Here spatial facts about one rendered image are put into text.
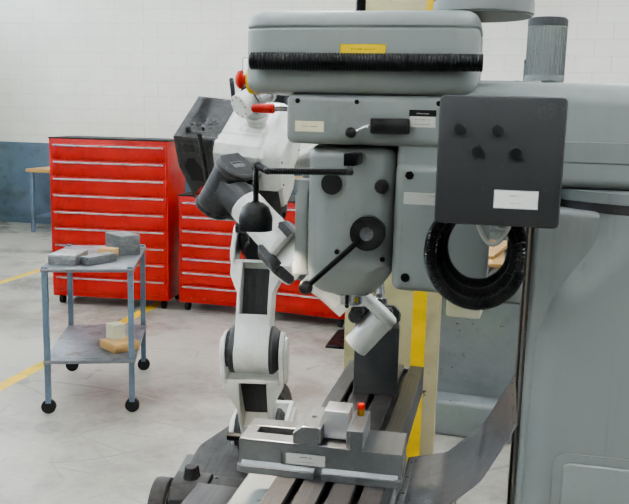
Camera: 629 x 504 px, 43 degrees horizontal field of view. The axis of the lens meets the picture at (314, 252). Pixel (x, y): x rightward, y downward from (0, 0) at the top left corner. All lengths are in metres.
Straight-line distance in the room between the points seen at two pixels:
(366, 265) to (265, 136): 0.64
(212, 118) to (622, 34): 8.91
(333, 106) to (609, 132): 0.52
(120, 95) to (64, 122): 0.98
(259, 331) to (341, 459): 0.74
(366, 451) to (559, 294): 0.50
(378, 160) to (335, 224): 0.16
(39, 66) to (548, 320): 11.39
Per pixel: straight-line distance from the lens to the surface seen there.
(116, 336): 4.88
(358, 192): 1.64
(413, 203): 1.60
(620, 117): 1.61
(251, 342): 2.35
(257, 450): 1.75
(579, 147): 1.60
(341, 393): 2.22
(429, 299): 3.52
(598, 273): 1.56
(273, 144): 2.17
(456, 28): 1.59
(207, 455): 2.77
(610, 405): 1.62
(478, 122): 1.34
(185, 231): 6.86
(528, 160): 1.34
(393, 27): 1.60
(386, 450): 1.71
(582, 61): 10.77
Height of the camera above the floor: 1.69
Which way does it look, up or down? 10 degrees down
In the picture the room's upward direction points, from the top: 1 degrees clockwise
